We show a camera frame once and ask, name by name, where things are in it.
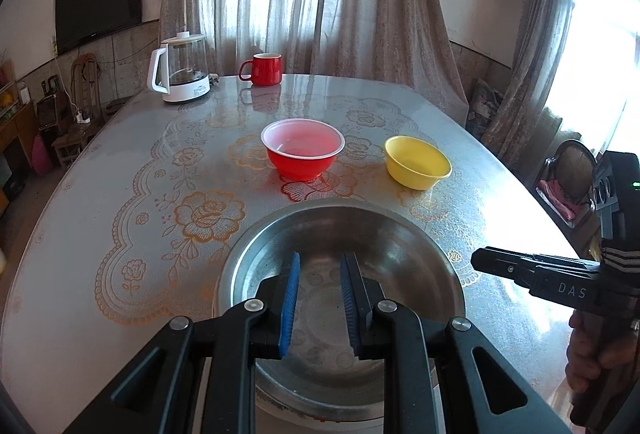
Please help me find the round steel plate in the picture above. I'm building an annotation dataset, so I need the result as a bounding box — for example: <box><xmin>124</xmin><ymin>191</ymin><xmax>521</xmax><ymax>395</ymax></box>
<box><xmin>214</xmin><ymin>199</ymin><xmax>466</xmax><ymax>420</ymax></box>

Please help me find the pink cushion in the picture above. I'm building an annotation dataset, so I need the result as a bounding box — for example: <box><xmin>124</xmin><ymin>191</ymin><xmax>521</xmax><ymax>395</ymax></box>
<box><xmin>539</xmin><ymin>179</ymin><xmax>596</xmax><ymax>221</ymax></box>

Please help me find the narrow beige window curtain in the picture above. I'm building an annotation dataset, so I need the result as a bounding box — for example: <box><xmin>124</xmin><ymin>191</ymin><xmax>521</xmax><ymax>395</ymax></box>
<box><xmin>482</xmin><ymin>0</ymin><xmax>616</xmax><ymax>160</ymax></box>

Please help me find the person's right hand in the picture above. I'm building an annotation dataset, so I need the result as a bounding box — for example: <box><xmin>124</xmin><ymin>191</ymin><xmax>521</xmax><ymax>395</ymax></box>
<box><xmin>567</xmin><ymin>308</ymin><xmax>640</xmax><ymax>390</ymax></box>

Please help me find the yellow plastic bowl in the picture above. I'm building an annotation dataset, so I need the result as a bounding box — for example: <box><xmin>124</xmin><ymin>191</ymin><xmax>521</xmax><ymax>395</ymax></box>
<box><xmin>384</xmin><ymin>135</ymin><xmax>452</xmax><ymax>191</ymax></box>

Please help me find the red plastic bowl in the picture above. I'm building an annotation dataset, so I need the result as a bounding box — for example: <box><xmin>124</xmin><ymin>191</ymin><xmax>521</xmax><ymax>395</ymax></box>
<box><xmin>261</xmin><ymin>118</ymin><xmax>346</xmax><ymax>182</ymax></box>

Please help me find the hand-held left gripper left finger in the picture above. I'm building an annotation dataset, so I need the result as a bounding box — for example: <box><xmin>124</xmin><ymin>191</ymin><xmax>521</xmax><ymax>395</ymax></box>
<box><xmin>65</xmin><ymin>251</ymin><xmax>302</xmax><ymax>434</ymax></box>

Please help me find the lace print tablecloth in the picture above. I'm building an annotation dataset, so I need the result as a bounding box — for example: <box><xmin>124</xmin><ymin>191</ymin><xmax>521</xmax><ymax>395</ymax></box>
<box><xmin>0</xmin><ymin>74</ymin><xmax>586</xmax><ymax>434</ymax></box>

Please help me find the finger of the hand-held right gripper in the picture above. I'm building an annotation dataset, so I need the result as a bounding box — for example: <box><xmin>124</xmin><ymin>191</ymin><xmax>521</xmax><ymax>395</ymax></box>
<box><xmin>471</xmin><ymin>248</ymin><xmax>540</xmax><ymax>289</ymax></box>

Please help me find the white glass electric kettle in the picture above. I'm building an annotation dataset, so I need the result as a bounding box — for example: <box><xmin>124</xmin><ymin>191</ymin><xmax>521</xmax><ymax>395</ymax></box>
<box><xmin>148</xmin><ymin>31</ymin><xmax>212</xmax><ymax>105</ymax></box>

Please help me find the printed bag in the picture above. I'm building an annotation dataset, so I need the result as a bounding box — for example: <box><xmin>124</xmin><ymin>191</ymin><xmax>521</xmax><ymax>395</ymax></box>
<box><xmin>467</xmin><ymin>78</ymin><xmax>504</xmax><ymax>140</ymax></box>

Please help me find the wooden cabinet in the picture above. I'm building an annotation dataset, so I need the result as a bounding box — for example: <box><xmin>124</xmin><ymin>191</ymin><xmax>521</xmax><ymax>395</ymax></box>
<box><xmin>0</xmin><ymin>79</ymin><xmax>39</xmax><ymax>215</ymax></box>

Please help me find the red mug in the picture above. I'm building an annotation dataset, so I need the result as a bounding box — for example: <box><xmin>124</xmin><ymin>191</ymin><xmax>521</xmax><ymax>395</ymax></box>
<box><xmin>238</xmin><ymin>53</ymin><xmax>283</xmax><ymax>86</ymax></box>

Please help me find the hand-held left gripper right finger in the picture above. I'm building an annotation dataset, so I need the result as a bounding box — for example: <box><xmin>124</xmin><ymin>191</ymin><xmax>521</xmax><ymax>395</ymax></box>
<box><xmin>339</xmin><ymin>251</ymin><xmax>573</xmax><ymax>434</ymax></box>

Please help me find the dark round-back chair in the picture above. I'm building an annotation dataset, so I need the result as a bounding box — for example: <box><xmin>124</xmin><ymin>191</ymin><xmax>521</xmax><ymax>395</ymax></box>
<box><xmin>537</xmin><ymin>139</ymin><xmax>601</xmax><ymax>229</ymax></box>

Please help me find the dark low bench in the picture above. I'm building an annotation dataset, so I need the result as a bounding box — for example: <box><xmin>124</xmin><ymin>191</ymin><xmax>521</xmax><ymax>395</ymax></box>
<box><xmin>102</xmin><ymin>96</ymin><xmax>134</xmax><ymax>116</ymax></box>

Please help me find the wooden chair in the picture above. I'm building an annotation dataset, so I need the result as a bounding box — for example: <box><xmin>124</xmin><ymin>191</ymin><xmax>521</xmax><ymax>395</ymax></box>
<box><xmin>52</xmin><ymin>54</ymin><xmax>108</xmax><ymax>167</ymax></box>

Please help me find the black flat television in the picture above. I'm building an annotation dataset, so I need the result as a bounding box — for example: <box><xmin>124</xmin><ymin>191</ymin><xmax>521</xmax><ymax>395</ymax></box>
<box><xmin>54</xmin><ymin>0</ymin><xmax>146</xmax><ymax>56</ymax></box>

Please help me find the pink bag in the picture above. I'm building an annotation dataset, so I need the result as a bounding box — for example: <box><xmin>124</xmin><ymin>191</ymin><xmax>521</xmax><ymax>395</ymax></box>
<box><xmin>31</xmin><ymin>134</ymin><xmax>54</xmax><ymax>176</ymax></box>

